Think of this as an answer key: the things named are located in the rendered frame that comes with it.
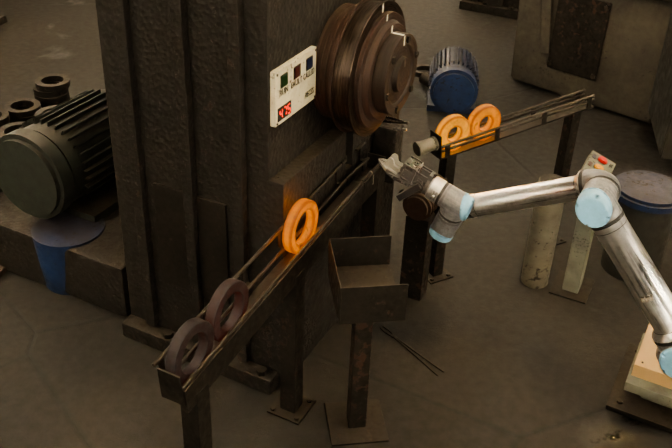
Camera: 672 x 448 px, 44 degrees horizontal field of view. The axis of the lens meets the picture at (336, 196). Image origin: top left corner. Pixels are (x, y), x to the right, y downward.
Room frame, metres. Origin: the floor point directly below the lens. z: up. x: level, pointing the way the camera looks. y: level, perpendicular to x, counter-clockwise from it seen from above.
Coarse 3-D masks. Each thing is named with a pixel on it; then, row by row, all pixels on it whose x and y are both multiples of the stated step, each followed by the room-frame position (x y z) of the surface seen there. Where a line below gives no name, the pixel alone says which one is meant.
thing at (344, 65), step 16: (368, 16) 2.60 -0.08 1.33; (352, 32) 2.57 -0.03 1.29; (352, 48) 2.53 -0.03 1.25; (336, 64) 2.52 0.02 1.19; (352, 64) 2.49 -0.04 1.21; (336, 80) 2.50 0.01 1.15; (352, 80) 2.49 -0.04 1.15; (336, 96) 2.50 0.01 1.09; (352, 96) 2.50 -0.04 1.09; (336, 112) 2.52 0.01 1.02; (352, 112) 2.50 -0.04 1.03; (352, 128) 2.52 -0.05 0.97; (368, 128) 2.63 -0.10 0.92
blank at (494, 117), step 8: (488, 104) 3.14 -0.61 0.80; (472, 112) 3.11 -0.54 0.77; (480, 112) 3.09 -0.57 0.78; (488, 112) 3.11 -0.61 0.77; (496, 112) 3.14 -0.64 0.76; (472, 120) 3.08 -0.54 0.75; (480, 120) 3.10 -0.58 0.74; (488, 120) 3.15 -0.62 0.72; (496, 120) 3.14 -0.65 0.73; (472, 128) 3.08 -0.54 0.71; (480, 128) 3.13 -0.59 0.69; (488, 128) 3.12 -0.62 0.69; (480, 136) 3.10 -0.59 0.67
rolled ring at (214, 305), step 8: (232, 280) 1.91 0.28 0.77; (240, 280) 1.93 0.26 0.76; (224, 288) 1.87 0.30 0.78; (232, 288) 1.88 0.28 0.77; (240, 288) 1.92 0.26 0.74; (216, 296) 1.85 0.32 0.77; (224, 296) 1.85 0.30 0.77; (240, 296) 1.93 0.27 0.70; (248, 296) 1.96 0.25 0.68; (216, 304) 1.83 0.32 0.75; (224, 304) 1.85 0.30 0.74; (240, 304) 1.93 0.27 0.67; (208, 312) 1.82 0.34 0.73; (216, 312) 1.81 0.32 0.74; (232, 312) 1.93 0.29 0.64; (240, 312) 1.92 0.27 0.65; (208, 320) 1.81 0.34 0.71; (216, 320) 1.81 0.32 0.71; (232, 320) 1.91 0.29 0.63; (216, 328) 1.81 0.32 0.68; (224, 328) 1.87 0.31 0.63; (216, 336) 1.80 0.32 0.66
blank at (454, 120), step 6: (456, 114) 3.06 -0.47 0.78; (444, 120) 3.03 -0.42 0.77; (450, 120) 3.02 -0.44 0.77; (456, 120) 3.04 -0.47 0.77; (462, 120) 3.05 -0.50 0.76; (438, 126) 3.03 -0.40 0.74; (444, 126) 3.01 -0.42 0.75; (450, 126) 3.02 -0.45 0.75; (456, 126) 3.04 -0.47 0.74; (462, 126) 3.05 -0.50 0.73; (468, 126) 3.07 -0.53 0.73; (438, 132) 3.01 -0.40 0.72; (444, 132) 3.01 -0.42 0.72; (456, 132) 3.08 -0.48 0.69; (462, 132) 3.06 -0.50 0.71; (468, 132) 3.07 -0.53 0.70; (444, 138) 3.01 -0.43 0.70; (450, 138) 3.06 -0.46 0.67; (456, 138) 3.05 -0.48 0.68; (456, 144) 3.04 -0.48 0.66; (450, 150) 3.03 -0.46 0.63
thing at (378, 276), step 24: (336, 240) 2.23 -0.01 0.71; (360, 240) 2.24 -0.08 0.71; (384, 240) 2.25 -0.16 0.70; (336, 264) 2.23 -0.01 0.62; (360, 264) 2.24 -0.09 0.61; (384, 264) 2.25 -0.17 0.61; (336, 288) 2.04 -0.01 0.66; (360, 288) 1.98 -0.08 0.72; (384, 288) 1.99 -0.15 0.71; (336, 312) 2.02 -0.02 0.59; (360, 312) 1.98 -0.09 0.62; (384, 312) 1.99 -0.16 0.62; (360, 336) 2.10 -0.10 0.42; (360, 360) 2.10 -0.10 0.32; (360, 384) 2.11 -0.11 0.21; (336, 408) 2.19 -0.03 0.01; (360, 408) 2.11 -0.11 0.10; (336, 432) 2.08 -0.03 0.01; (360, 432) 2.08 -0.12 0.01; (384, 432) 2.09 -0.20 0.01
